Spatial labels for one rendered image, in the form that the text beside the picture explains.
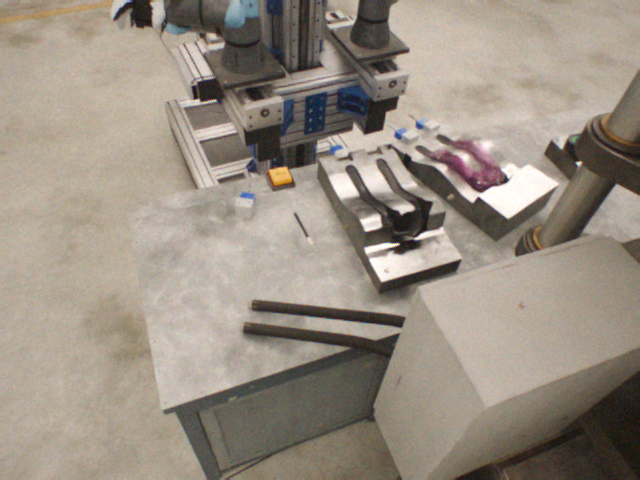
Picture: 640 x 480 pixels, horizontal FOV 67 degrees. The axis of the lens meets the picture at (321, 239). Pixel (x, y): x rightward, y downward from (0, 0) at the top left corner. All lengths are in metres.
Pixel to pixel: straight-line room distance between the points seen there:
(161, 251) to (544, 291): 1.12
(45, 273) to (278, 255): 1.47
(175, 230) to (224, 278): 0.24
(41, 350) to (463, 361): 2.06
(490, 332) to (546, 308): 0.08
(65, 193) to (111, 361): 1.09
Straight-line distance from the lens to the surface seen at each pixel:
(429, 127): 1.85
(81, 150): 3.24
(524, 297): 0.64
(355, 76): 1.94
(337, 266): 1.44
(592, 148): 0.81
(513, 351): 0.59
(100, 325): 2.40
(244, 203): 1.53
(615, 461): 1.15
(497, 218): 1.58
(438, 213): 1.46
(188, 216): 1.59
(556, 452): 1.37
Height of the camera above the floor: 1.95
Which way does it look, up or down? 50 degrees down
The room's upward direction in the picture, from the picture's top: 5 degrees clockwise
